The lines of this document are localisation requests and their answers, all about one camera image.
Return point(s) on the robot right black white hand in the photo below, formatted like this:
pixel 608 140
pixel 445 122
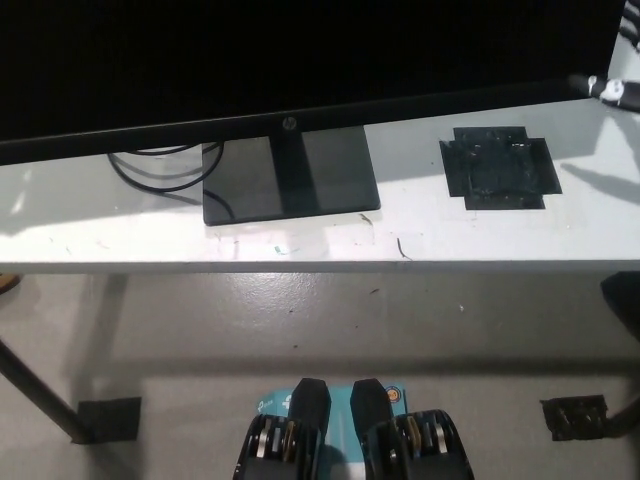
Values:
pixel 612 92

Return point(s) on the black HP computer monitor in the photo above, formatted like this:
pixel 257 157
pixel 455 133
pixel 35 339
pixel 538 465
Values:
pixel 300 50

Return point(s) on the teal box on robot torso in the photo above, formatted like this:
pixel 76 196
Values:
pixel 341 425

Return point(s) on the robot left black torso block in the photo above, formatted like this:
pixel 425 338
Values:
pixel 287 445

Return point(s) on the black tape patch on table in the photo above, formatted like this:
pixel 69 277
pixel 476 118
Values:
pixel 500 170

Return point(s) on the black rounded object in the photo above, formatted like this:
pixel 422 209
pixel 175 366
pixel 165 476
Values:
pixel 625 300

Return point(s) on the black floor tape patch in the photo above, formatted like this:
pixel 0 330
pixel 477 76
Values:
pixel 575 417
pixel 110 420

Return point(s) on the black metal table leg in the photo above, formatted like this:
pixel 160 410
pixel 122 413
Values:
pixel 35 395
pixel 627 420

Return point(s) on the brown wooden round object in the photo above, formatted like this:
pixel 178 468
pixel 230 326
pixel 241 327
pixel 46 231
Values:
pixel 7 285

